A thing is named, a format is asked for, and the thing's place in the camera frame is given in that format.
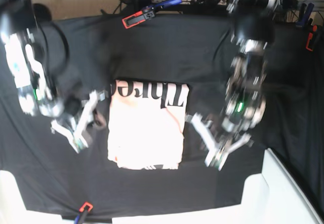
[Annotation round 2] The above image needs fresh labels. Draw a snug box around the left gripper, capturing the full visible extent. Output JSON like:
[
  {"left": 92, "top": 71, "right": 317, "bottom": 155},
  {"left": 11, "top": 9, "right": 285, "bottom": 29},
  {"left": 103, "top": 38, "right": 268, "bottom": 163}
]
[{"left": 186, "top": 114, "right": 254, "bottom": 171}]

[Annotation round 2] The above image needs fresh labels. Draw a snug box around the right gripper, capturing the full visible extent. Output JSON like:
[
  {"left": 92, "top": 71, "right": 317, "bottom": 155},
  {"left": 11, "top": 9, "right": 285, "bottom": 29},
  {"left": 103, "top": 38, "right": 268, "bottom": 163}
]
[{"left": 51, "top": 90, "right": 106, "bottom": 153}]

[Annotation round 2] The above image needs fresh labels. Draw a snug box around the pink T-shirt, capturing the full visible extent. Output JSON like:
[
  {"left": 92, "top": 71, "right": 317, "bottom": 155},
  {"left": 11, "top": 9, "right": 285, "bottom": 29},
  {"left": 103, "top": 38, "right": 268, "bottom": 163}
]
[{"left": 107, "top": 80, "right": 189, "bottom": 170}]

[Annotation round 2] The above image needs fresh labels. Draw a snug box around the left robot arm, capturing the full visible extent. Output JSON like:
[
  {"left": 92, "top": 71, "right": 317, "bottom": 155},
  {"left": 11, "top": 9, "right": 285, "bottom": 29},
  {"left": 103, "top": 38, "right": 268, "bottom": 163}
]
[{"left": 186, "top": 0, "right": 279, "bottom": 170}]

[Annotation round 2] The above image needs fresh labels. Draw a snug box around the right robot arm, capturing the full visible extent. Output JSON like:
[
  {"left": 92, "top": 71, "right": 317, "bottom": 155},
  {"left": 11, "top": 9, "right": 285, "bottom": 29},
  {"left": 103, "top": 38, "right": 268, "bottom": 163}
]
[{"left": 1, "top": 0, "right": 107, "bottom": 153}]

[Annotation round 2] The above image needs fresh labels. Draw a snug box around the black table cloth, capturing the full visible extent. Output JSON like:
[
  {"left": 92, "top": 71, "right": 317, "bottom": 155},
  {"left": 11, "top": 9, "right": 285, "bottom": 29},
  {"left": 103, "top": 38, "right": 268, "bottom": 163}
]
[{"left": 1, "top": 14, "right": 323, "bottom": 220}]

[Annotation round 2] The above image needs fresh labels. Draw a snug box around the red blue front clamp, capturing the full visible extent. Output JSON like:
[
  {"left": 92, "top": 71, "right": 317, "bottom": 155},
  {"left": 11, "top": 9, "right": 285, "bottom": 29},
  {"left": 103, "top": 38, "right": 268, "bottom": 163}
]
[{"left": 74, "top": 202, "right": 93, "bottom": 224}]

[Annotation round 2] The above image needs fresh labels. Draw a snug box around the red black blue clamp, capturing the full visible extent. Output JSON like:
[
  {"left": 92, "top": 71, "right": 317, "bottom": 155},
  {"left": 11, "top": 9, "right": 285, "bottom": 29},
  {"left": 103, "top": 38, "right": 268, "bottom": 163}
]
[{"left": 122, "top": 0, "right": 182, "bottom": 29}]

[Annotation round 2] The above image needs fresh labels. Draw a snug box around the white cabinet left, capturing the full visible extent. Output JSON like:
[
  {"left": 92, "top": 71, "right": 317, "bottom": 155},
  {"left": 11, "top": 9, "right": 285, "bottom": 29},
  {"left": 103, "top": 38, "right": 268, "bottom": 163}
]
[{"left": 1, "top": 170, "right": 63, "bottom": 224}]

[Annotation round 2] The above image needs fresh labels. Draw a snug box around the red clamp at right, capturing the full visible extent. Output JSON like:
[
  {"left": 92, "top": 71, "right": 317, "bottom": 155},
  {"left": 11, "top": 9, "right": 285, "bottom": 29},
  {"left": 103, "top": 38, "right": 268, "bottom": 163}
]
[{"left": 305, "top": 25, "right": 320, "bottom": 52}]

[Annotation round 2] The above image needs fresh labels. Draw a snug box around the black power strip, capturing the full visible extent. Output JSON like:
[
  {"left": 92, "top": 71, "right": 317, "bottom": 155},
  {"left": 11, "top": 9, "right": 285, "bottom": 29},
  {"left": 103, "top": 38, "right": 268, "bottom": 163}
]
[{"left": 189, "top": 0, "right": 228, "bottom": 6}]

